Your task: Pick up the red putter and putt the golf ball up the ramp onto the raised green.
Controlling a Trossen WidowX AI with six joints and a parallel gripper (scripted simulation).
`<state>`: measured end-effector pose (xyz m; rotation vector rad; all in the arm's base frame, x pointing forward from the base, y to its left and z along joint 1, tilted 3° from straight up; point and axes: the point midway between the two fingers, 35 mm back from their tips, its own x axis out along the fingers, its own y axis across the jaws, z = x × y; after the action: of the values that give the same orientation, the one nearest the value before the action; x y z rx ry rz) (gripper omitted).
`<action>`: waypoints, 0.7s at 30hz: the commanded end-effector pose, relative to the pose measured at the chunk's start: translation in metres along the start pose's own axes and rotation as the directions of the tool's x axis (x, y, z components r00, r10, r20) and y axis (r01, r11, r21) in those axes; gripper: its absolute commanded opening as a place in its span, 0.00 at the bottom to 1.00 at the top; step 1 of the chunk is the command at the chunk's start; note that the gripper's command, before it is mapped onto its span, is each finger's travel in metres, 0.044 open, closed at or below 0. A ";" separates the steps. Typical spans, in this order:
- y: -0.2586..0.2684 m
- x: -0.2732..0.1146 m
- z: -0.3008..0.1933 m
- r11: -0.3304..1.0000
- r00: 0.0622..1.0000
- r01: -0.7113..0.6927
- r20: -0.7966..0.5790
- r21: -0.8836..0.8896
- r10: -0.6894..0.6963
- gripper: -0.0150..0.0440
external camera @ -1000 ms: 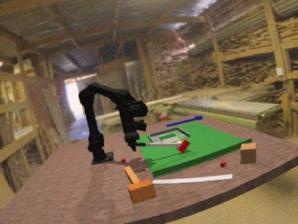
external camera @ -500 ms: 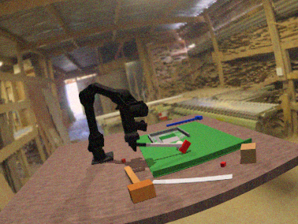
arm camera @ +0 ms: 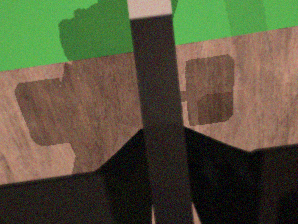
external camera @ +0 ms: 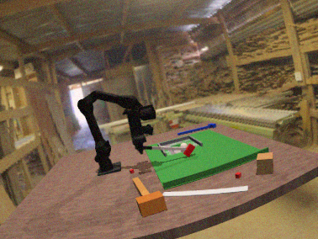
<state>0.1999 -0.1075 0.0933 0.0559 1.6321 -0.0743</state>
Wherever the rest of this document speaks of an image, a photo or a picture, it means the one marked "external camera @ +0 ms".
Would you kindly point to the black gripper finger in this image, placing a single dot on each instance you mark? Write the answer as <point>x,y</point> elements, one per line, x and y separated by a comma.
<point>139,147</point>

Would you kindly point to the green putting mat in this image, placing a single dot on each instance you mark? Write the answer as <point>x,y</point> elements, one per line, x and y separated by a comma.
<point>217,149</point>

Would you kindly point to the brown block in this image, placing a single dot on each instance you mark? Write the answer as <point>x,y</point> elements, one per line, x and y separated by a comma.
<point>265,163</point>

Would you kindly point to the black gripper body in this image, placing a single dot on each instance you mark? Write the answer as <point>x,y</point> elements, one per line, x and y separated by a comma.
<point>135,133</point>

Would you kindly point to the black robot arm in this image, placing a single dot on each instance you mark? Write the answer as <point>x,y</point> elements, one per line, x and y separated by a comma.
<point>102,147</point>

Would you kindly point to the white long flat bar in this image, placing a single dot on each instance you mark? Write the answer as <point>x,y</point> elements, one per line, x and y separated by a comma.
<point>207,191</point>

